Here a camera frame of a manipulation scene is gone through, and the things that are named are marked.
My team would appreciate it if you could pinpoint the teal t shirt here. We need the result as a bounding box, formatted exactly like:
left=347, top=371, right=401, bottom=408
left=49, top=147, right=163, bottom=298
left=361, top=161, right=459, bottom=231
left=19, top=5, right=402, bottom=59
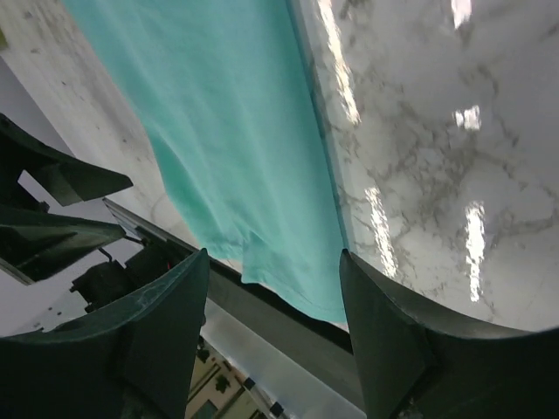
left=66, top=1, right=346, bottom=323

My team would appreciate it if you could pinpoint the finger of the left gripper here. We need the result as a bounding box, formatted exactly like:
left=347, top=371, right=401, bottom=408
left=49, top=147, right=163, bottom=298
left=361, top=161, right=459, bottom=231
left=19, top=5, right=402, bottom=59
left=1, top=205, right=126, bottom=282
left=1, top=114, right=133, bottom=208

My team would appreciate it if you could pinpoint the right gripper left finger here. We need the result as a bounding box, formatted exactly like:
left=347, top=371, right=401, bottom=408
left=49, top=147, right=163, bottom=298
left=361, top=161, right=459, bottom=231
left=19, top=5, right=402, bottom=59
left=1, top=250, right=210, bottom=418

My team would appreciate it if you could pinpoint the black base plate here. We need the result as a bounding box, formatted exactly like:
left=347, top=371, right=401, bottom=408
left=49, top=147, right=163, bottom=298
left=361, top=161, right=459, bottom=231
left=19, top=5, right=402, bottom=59
left=69, top=198, right=363, bottom=407

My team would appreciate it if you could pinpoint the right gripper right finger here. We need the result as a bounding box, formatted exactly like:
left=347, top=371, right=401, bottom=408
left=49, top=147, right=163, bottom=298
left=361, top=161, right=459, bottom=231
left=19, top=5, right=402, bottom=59
left=340, top=251, right=558, bottom=418

